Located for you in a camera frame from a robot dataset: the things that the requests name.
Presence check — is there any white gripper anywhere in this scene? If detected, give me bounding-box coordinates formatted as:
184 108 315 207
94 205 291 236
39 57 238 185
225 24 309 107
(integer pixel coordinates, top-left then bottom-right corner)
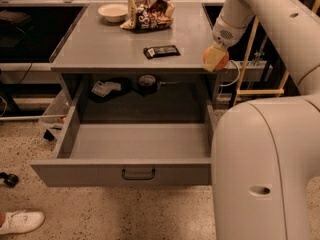
203 15 249 73

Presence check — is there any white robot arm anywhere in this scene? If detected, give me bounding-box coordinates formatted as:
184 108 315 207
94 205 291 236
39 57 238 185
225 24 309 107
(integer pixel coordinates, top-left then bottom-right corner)
211 0 320 240

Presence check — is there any grey open top drawer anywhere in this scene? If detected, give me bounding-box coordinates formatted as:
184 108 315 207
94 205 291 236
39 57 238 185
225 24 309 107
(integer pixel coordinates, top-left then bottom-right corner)
31 106 215 187

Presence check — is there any black snack bar wrapper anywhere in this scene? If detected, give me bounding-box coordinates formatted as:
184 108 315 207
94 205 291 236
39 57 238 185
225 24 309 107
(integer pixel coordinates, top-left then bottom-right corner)
143 45 180 59

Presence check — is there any black round tape roll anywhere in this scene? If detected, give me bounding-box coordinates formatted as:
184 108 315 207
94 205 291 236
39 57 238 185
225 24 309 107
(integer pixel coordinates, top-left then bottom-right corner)
137 74 160 95

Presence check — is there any brown crumpled chip bag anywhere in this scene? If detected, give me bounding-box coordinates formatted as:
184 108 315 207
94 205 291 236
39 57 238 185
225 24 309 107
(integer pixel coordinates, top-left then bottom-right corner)
121 0 175 32

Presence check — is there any grey metal cabinet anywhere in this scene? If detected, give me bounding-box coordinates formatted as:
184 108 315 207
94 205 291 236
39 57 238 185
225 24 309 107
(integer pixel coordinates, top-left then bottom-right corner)
52 2 212 123

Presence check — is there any white ceramic bowl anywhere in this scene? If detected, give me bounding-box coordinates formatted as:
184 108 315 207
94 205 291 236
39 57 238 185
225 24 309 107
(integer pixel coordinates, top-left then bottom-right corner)
98 4 128 23

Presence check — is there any black caster wheel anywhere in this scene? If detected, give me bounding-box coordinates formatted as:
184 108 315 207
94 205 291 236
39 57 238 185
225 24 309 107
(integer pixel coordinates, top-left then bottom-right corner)
0 172 19 187

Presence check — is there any white sneaker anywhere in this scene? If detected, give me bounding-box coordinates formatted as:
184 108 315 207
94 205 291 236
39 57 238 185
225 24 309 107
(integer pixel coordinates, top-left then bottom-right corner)
0 211 45 235

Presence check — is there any white power cable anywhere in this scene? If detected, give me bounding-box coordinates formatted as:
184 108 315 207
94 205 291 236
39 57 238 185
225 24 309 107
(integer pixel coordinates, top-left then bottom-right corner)
219 59 241 88

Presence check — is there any yellow hand truck frame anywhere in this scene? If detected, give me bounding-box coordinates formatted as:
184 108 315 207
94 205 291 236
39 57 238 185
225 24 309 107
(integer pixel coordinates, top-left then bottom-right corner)
231 0 320 108

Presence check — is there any black drawer handle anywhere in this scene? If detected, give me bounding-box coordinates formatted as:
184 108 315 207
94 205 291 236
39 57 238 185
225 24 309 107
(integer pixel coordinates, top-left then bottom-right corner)
122 169 156 181

